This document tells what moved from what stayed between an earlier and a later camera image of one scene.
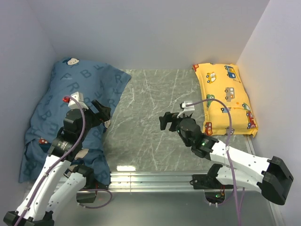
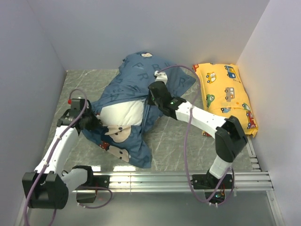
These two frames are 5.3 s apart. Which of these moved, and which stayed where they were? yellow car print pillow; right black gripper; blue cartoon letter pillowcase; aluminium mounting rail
Moved: right black gripper; blue cartoon letter pillowcase
Stayed: aluminium mounting rail; yellow car print pillow
